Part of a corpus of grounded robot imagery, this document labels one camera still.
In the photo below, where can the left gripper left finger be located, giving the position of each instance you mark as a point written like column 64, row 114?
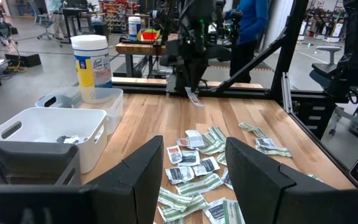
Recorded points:
column 120, row 193

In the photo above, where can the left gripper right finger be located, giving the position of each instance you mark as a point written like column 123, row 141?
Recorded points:
column 275, row 193

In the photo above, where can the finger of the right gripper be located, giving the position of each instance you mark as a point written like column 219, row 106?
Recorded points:
column 185, row 74
column 199, row 74

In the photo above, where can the green striped bandage packet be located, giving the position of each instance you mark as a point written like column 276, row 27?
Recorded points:
column 233, row 213
column 315, row 178
column 253, row 129
column 211, row 147
column 275, row 151
column 218, row 134
column 199, row 184
column 221, row 158
column 183, row 209
column 194, row 98
column 174, row 199

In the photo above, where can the white alcohol wipe packet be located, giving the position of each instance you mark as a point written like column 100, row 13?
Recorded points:
column 266, row 143
column 180, row 175
column 227, row 179
column 206, row 166
column 79, row 139
column 63, row 139
column 214, row 212
column 194, row 138
column 189, row 158

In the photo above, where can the white packet red print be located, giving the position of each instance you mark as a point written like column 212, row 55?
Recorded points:
column 183, row 142
column 174, row 154

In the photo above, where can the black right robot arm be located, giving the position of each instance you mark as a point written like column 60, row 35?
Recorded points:
column 197, row 9

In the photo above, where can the red plastic container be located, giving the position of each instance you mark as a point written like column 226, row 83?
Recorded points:
column 150, row 35

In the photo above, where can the person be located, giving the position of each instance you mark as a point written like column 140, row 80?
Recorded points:
column 247, row 25
column 56, row 18

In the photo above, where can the disinfecting wipes canister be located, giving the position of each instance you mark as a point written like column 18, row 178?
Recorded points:
column 92, row 62
column 134, row 28

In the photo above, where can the clear plastic bin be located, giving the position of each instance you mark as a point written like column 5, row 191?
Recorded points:
column 113, row 102

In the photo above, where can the red parts shelf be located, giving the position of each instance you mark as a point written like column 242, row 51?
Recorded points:
column 117, row 15

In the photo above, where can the dark grey plastic bin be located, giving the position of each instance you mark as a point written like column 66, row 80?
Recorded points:
column 26, row 152

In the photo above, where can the white plastic bin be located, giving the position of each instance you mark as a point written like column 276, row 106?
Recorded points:
column 42, row 119

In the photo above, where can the black standing desk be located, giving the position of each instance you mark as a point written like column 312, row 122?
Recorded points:
column 79, row 18

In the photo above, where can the white machine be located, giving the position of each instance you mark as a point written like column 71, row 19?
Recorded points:
column 322, row 31

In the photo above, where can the black floor box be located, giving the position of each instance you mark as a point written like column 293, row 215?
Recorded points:
column 23, row 59

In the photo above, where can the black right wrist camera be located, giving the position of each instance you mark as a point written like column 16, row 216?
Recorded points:
column 191, row 53

